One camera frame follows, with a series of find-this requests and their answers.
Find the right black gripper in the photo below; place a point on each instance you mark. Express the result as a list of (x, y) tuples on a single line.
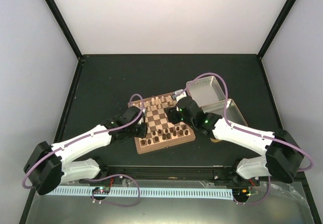
[(171, 114)]

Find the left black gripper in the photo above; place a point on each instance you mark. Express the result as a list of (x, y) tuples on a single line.
[(143, 134)]

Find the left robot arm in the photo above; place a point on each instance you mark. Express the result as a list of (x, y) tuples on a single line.
[(50, 165)]

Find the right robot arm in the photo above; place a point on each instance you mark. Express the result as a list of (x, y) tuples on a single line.
[(278, 152)]

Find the wooden chess board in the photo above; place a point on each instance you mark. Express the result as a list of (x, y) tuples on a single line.
[(157, 119)]

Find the row of white chess pieces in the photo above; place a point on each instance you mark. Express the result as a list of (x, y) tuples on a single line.
[(159, 102)]

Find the small circuit board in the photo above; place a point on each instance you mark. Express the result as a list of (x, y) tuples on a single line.
[(101, 190)]

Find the pink rimmed metal tin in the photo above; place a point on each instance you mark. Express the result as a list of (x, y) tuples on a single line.
[(206, 91)]

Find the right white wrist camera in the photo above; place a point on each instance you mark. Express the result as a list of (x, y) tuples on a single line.
[(179, 94)]

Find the black front rail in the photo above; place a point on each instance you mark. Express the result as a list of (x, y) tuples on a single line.
[(219, 175)]

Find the light blue slotted cable duct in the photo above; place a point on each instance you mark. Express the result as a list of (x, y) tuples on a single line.
[(225, 194)]

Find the left black frame post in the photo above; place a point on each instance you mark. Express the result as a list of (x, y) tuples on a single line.
[(52, 5)]

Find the black frame post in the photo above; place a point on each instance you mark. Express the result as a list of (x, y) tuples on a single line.
[(287, 7), (52, 5)]

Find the right black frame post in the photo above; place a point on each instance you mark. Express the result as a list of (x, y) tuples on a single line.
[(287, 7)]

